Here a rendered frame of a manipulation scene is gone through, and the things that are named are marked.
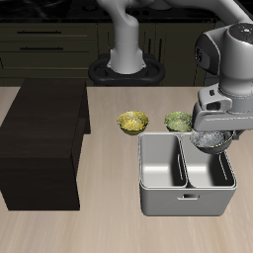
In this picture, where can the dark wooden cabinet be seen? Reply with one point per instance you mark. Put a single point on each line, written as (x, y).
(42, 138)

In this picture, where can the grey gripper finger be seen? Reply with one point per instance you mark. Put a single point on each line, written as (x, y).
(238, 133)

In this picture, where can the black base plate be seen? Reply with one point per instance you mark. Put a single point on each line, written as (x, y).
(102, 71)

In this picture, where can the green fluted dish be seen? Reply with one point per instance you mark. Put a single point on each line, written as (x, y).
(178, 121)

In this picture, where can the yellow fluted dish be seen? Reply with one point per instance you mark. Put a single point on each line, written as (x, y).
(132, 121)

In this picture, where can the black bowl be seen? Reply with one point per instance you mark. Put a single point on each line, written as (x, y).
(209, 140)

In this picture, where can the white basket with two bins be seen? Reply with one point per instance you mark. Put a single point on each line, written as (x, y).
(171, 171)

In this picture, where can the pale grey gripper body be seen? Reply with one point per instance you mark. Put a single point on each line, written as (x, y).
(220, 121)

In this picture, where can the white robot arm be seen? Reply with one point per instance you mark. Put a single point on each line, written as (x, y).
(126, 46)

